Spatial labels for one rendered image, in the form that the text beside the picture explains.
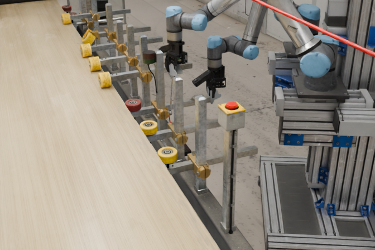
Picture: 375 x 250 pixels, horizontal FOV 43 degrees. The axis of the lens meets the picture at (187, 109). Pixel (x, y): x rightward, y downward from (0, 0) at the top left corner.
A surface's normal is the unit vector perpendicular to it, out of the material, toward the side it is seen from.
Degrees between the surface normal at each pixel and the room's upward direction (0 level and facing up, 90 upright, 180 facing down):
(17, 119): 0
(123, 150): 0
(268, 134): 0
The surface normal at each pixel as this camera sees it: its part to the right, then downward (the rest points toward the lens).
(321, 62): -0.36, 0.51
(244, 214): -0.01, -0.89
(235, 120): 0.37, 0.41
